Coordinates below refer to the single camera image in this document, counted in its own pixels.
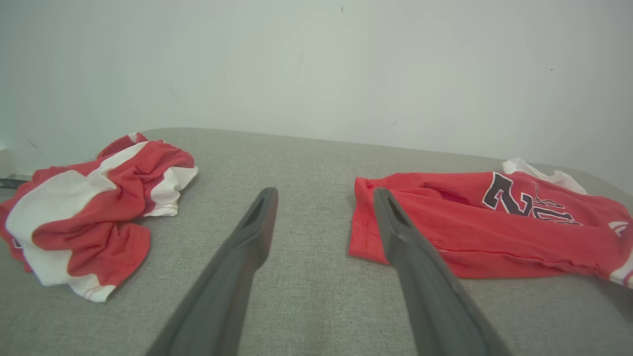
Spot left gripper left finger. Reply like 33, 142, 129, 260
145, 186, 279, 356

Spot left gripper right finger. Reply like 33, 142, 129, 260
373, 186, 511, 356

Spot red basketball jersey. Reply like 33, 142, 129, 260
348, 158, 633, 289

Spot red and white shorts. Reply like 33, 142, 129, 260
0, 132, 199, 303

